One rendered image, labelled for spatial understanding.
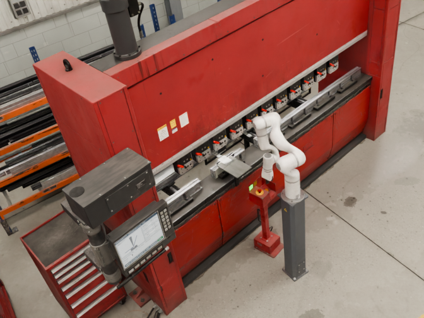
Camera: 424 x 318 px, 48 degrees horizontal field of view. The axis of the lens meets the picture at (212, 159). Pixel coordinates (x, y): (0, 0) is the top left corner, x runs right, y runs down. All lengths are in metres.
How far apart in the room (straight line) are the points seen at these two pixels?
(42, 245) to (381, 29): 3.87
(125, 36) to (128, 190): 1.04
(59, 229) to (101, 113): 1.46
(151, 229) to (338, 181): 2.87
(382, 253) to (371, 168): 1.24
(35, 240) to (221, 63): 2.09
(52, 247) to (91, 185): 1.26
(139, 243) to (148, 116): 0.93
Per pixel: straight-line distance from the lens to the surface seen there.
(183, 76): 3.58
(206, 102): 3.82
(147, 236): 3.18
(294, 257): 4.34
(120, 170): 2.92
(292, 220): 3.98
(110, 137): 3.10
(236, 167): 4.20
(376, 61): 5.53
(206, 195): 4.16
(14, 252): 5.66
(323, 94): 5.14
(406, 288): 4.65
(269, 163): 4.05
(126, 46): 3.30
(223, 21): 3.68
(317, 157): 5.30
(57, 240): 4.08
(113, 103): 3.02
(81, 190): 2.87
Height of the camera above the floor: 3.73
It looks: 39 degrees down
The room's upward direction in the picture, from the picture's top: 10 degrees counter-clockwise
